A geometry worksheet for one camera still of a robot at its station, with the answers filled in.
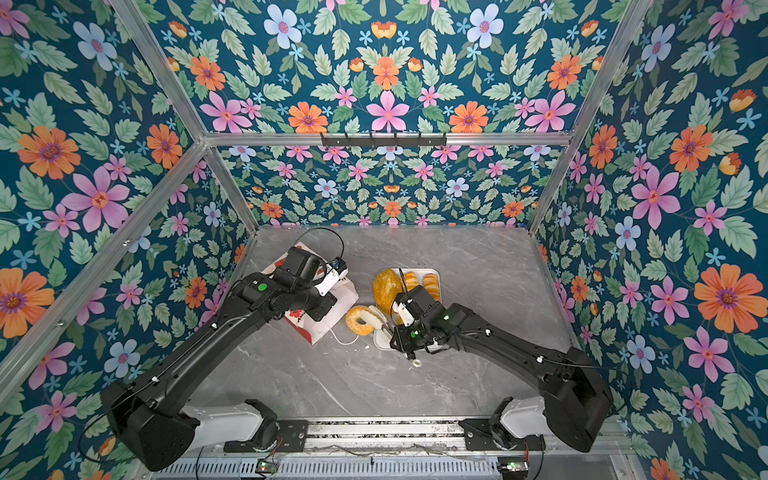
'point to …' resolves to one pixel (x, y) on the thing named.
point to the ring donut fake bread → (351, 321)
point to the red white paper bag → (307, 326)
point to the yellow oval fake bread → (387, 287)
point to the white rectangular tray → (382, 339)
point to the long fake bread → (431, 283)
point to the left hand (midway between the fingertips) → (334, 292)
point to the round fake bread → (411, 281)
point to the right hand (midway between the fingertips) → (393, 342)
